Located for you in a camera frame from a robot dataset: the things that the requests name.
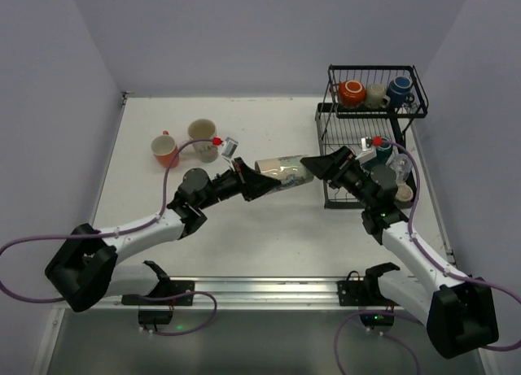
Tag tall floral white mug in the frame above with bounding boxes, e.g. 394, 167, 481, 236
255, 155, 314, 193

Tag cream floral mug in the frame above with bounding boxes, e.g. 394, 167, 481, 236
180, 119, 218, 164

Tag salmon orange mug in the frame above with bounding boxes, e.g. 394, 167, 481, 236
151, 131, 180, 168

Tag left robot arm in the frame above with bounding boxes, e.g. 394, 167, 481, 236
45, 158, 282, 312

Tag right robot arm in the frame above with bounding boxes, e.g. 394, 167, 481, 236
300, 146, 499, 359

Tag dark teal mug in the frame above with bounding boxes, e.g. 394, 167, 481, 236
374, 143, 393, 164

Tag small beige cup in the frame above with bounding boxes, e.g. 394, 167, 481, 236
395, 183, 414, 203

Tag orange round mug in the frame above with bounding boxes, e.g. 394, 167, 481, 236
330, 80, 366, 109

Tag beige mug upper shelf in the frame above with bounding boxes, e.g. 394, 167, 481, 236
364, 84, 391, 110

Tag blue mug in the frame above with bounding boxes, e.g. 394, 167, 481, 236
387, 76, 415, 108

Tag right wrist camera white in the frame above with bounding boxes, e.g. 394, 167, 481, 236
356, 137, 383, 164

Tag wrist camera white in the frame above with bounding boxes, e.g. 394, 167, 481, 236
220, 137, 239, 160
356, 137, 383, 164

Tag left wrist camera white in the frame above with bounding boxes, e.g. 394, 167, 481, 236
220, 137, 239, 160

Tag black wire dish rack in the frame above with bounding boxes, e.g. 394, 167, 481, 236
314, 63, 430, 211

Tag aluminium mounting rail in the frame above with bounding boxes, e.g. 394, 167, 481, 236
52, 273, 484, 311

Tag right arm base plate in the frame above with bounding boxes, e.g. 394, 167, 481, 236
336, 271, 392, 307

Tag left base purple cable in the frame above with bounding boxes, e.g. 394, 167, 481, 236
138, 291, 219, 338

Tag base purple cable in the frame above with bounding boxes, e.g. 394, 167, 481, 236
138, 291, 219, 338
333, 312, 422, 375

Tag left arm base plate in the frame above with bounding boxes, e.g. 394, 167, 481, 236
121, 280, 195, 307

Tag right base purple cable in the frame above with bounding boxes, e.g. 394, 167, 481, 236
333, 312, 422, 375

